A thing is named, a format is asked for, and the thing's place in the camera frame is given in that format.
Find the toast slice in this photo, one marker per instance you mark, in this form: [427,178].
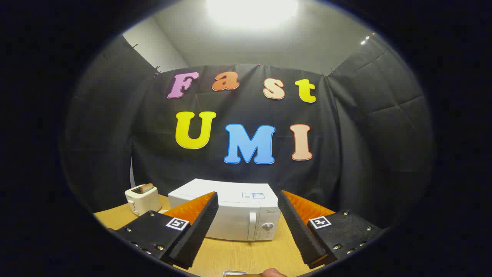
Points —
[146,187]

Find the small white tray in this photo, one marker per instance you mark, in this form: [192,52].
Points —
[234,274]

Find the white toaster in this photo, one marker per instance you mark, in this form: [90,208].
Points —
[144,202]

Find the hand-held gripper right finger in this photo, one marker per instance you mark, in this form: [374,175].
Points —
[296,227]

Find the ceiling light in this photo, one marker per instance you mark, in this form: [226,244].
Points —
[251,11]

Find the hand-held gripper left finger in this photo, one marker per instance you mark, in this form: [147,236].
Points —
[201,223]

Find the white microwave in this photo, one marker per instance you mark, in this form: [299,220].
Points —
[238,215]

